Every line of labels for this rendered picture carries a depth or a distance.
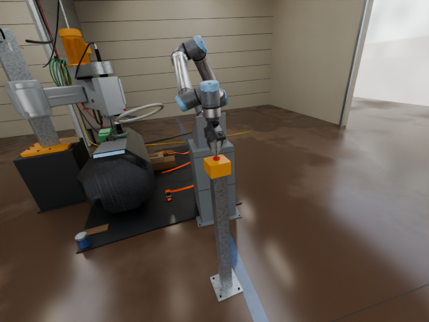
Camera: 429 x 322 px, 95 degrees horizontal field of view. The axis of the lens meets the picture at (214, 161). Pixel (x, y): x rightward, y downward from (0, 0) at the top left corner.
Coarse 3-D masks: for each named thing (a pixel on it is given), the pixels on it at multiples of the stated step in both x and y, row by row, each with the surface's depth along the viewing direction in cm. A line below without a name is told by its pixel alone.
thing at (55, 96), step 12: (12, 96) 216; (24, 96) 218; (36, 96) 226; (48, 96) 238; (60, 96) 245; (72, 96) 255; (84, 96) 264; (24, 108) 222; (36, 108) 227; (48, 108) 238
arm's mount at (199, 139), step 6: (222, 114) 184; (198, 120) 178; (204, 120) 180; (222, 120) 187; (198, 126) 180; (204, 126) 182; (222, 126) 189; (192, 132) 201; (198, 132) 182; (198, 138) 184; (204, 138) 187; (198, 144) 190; (204, 144) 189
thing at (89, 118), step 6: (84, 114) 468; (96, 114) 474; (84, 120) 473; (90, 120) 476; (90, 126) 482; (96, 126) 485; (102, 126) 488; (108, 126) 503; (114, 126) 595; (96, 132) 502; (96, 138) 508
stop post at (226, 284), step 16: (208, 160) 107; (224, 160) 106; (224, 176) 109; (224, 192) 113; (224, 208) 118; (224, 224) 123; (224, 240) 128; (224, 256) 134; (224, 272) 141; (224, 288) 148; (240, 288) 149
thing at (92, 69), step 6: (72, 66) 248; (84, 66) 225; (90, 66) 214; (96, 66) 210; (102, 66) 211; (108, 66) 215; (72, 72) 256; (78, 72) 246; (84, 72) 232; (90, 72) 220; (96, 72) 213; (102, 72) 213; (108, 72) 216; (78, 78) 258; (84, 78) 259; (90, 78) 263
